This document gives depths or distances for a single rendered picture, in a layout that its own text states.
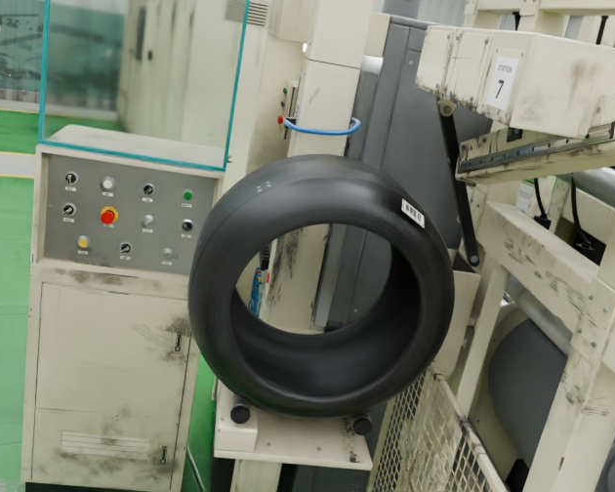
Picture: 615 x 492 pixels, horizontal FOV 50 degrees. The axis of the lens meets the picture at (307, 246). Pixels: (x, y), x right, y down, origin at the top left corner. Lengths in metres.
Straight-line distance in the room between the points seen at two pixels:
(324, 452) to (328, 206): 0.62
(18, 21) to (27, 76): 0.73
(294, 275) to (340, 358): 0.25
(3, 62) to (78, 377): 8.27
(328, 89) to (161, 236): 0.78
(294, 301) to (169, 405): 0.73
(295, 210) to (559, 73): 0.53
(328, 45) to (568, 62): 0.68
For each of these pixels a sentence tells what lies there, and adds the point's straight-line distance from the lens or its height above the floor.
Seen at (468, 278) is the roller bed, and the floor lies 1.18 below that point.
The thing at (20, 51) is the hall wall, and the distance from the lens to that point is 10.29.
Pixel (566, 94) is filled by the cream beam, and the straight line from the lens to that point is 1.13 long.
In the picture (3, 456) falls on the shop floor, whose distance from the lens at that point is 2.86.
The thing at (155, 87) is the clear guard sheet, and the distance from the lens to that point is 2.01.
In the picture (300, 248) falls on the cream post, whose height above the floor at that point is 1.18.
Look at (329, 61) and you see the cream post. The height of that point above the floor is 1.66.
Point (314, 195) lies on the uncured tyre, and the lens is 1.28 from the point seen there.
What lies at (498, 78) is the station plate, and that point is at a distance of 1.17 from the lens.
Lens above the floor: 1.73
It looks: 18 degrees down
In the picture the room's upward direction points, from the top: 11 degrees clockwise
